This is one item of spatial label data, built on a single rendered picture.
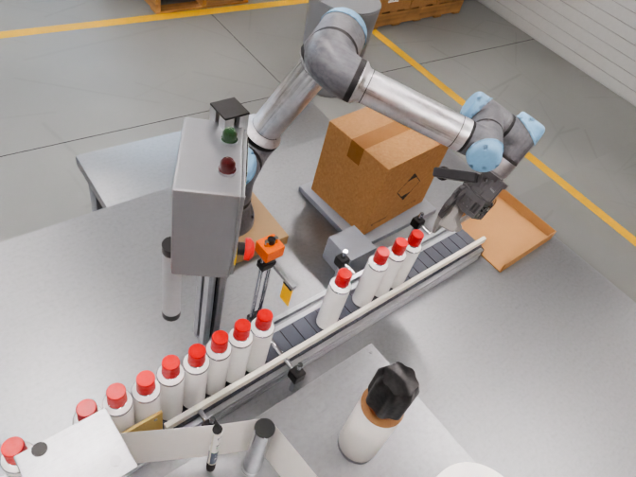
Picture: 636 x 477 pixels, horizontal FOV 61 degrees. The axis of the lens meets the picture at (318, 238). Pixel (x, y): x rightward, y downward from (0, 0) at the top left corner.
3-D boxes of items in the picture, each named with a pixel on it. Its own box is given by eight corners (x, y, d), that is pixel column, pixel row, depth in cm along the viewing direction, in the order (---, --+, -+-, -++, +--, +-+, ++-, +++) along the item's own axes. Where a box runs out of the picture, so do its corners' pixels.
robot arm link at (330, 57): (303, 41, 106) (517, 150, 111) (316, 19, 114) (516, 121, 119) (284, 88, 115) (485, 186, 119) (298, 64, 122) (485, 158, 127)
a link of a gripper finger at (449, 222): (441, 244, 136) (465, 216, 133) (425, 228, 139) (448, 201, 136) (446, 244, 139) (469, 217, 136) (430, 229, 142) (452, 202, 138)
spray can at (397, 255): (378, 301, 144) (401, 253, 129) (364, 288, 146) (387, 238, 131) (391, 293, 147) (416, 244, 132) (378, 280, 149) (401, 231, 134)
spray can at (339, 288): (324, 334, 133) (344, 285, 119) (311, 319, 136) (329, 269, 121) (339, 326, 136) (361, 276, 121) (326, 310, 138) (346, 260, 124)
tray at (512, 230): (500, 273, 168) (505, 264, 166) (441, 219, 180) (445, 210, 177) (550, 238, 185) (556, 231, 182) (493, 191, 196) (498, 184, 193)
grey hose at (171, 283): (167, 324, 104) (167, 255, 89) (158, 310, 106) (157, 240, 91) (184, 316, 106) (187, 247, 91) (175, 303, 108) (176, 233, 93)
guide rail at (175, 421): (167, 432, 108) (167, 429, 107) (164, 428, 109) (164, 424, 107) (484, 242, 166) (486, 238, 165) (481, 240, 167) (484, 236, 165)
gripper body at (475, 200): (469, 220, 132) (503, 182, 128) (444, 199, 136) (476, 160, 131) (479, 221, 138) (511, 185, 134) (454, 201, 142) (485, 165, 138)
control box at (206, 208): (169, 274, 87) (171, 189, 73) (181, 201, 98) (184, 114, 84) (233, 279, 89) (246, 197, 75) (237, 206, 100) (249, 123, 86)
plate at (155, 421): (115, 461, 103) (112, 443, 96) (114, 457, 103) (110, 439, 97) (163, 432, 108) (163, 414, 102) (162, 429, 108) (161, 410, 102)
